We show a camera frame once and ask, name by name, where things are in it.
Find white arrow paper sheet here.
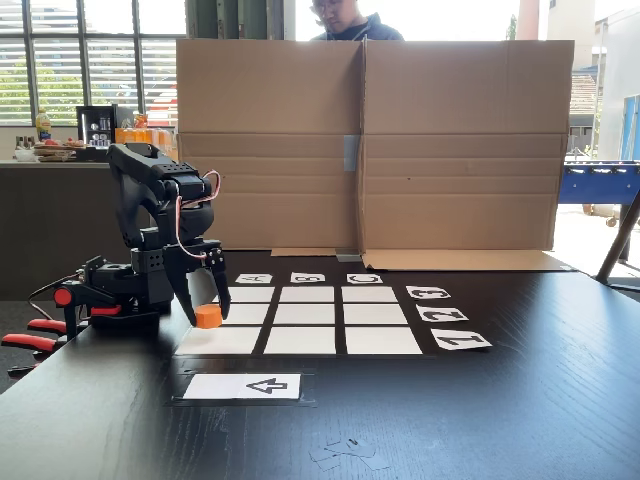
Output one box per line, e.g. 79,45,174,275
182,373,302,401

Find grey tape strip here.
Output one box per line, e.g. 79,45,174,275
343,134,361,172

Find orange juice cartons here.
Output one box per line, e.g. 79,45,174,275
114,127,179,162

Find round orange token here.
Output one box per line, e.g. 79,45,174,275
194,304,223,330

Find paper sheet number 3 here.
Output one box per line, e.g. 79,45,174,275
405,285,452,301

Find grey metal table leg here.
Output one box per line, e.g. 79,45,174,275
596,192,640,291

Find paper sheet number 1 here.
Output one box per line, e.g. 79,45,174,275
429,328,494,352

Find white nine-square grid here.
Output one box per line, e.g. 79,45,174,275
172,284,426,357

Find dark grey counter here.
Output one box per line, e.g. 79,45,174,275
0,160,177,301

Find blue foosball table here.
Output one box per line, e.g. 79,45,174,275
562,158,640,229

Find black power cable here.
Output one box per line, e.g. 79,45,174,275
27,272,81,321

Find red black base clamp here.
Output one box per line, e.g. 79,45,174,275
53,286,121,341

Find clear tape scraps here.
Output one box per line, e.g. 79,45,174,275
308,438,391,472

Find black glass-door mini fridge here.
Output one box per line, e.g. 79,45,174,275
75,104,119,149

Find person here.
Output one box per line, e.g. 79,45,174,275
309,0,405,42

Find paper sheet number 2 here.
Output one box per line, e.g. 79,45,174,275
415,305,470,324

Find wooden board with food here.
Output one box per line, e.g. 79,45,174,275
32,138,76,163

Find large brown cardboard box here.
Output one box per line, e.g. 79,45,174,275
174,38,576,272

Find red clamp handle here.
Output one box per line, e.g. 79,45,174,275
27,318,69,337
0,333,56,355

